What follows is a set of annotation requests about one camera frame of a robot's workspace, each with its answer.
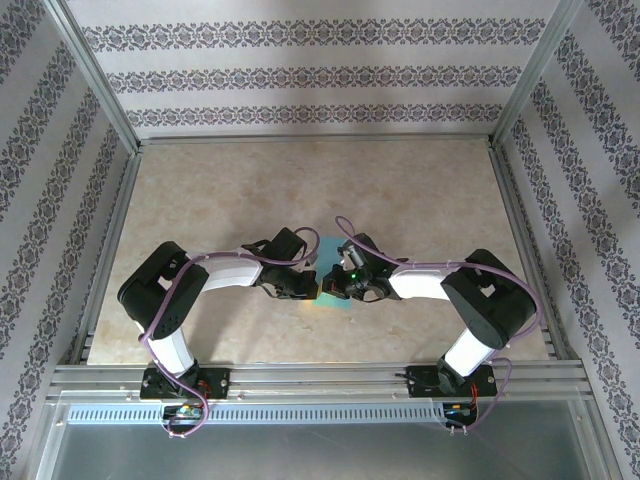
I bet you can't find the wide aluminium base rail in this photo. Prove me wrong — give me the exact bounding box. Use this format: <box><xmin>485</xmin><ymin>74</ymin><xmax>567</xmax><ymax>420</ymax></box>
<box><xmin>47</xmin><ymin>363</ymin><xmax>594</xmax><ymax>401</ymax></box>

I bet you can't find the short aluminium frame rail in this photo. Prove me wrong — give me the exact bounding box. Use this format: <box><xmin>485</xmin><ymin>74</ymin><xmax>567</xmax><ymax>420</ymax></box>
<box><xmin>487</xmin><ymin>144</ymin><xmax>581</xmax><ymax>361</ymax></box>
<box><xmin>67</xmin><ymin>149</ymin><xmax>144</xmax><ymax>366</ymax></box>

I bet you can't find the aluminium frame post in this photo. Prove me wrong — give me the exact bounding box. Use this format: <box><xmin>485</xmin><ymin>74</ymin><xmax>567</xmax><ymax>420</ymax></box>
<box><xmin>42</xmin><ymin>0</ymin><xmax>142</xmax><ymax>156</ymax></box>
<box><xmin>488</xmin><ymin>0</ymin><xmax>586</xmax><ymax>151</ymax></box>

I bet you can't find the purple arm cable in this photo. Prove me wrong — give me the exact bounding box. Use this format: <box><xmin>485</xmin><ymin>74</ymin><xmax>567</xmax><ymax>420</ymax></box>
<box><xmin>333</xmin><ymin>215</ymin><xmax>545</xmax><ymax>436</ymax></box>
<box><xmin>142</xmin><ymin>227</ymin><xmax>321</xmax><ymax>440</ymax></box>

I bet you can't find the slotted grey cable duct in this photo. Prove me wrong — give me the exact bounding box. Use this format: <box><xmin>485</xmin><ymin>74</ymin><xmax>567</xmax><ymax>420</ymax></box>
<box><xmin>66</xmin><ymin>402</ymin><xmax>481</xmax><ymax>426</ymax></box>

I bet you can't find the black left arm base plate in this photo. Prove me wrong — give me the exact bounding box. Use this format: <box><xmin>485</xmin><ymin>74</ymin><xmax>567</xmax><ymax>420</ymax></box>
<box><xmin>139</xmin><ymin>367</ymin><xmax>232</xmax><ymax>401</ymax></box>

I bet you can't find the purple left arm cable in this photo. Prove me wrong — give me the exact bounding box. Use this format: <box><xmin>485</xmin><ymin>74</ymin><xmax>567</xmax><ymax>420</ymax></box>
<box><xmin>142</xmin><ymin>227</ymin><xmax>321</xmax><ymax>440</ymax></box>

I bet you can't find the grey sheet metal panel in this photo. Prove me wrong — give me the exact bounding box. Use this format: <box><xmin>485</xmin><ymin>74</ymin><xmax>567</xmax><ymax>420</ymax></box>
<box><xmin>29</xmin><ymin>399</ymin><xmax>616</xmax><ymax>480</ymax></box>

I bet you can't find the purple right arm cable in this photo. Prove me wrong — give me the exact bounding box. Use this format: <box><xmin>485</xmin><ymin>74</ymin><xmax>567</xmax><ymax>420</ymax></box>
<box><xmin>333</xmin><ymin>215</ymin><xmax>545</xmax><ymax>436</ymax></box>

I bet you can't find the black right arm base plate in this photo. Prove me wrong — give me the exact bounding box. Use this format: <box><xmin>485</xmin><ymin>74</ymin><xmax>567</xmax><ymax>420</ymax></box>
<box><xmin>405</xmin><ymin>364</ymin><xmax>499</xmax><ymax>400</ymax></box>

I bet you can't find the long aluminium frame rail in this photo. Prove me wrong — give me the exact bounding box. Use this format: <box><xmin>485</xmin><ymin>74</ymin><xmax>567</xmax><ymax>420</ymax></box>
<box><xmin>137</xmin><ymin>133</ymin><xmax>496</xmax><ymax>147</ymax></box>

